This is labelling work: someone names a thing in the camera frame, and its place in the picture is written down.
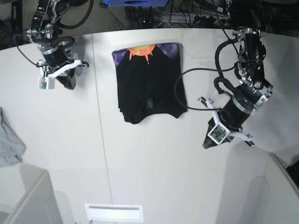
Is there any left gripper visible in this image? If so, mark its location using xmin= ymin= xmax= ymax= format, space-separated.
xmin=198 ymin=97 xmax=255 ymax=149

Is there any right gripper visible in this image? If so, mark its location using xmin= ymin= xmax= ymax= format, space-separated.
xmin=37 ymin=44 xmax=89 ymax=90

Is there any black T-shirt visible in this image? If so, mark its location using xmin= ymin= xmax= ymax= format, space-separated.
xmin=112 ymin=42 xmax=187 ymax=124

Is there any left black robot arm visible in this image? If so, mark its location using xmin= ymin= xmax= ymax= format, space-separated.
xmin=200 ymin=0 xmax=273 ymax=149

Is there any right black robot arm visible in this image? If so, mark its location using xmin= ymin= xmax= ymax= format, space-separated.
xmin=14 ymin=0 xmax=94 ymax=90

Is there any black keyboard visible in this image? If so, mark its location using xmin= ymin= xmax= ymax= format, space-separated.
xmin=286 ymin=161 xmax=299 ymax=188

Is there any white bin right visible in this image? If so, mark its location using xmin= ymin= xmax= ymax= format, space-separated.
xmin=244 ymin=154 xmax=299 ymax=224

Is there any white bin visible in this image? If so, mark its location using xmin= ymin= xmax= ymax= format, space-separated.
xmin=0 ymin=163 xmax=63 ymax=224
xmin=244 ymin=154 xmax=299 ymax=224

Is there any blue box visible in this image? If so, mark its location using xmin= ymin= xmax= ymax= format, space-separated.
xmin=104 ymin=0 xmax=168 ymax=7

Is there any grey cloth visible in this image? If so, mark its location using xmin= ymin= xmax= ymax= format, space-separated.
xmin=0 ymin=107 xmax=26 ymax=167

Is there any white power strip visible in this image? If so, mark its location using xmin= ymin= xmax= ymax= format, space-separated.
xmin=154 ymin=13 xmax=232 ymax=28

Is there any white bin left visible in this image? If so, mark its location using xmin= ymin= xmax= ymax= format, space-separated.
xmin=0 ymin=163 xmax=63 ymax=224

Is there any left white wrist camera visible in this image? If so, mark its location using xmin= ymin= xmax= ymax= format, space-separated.
xmin=208 ymin=123 xmax=230 ymax=145

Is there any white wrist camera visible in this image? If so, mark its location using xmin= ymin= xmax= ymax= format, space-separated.
xmin=38 ymin=77 xmax=55 ymax=90
xmin=208 ymin=123 xmax=230 ymax=145

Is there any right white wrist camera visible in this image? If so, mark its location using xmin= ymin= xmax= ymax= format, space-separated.
xmin=38 ymin=77 xmax=55 ymax=90

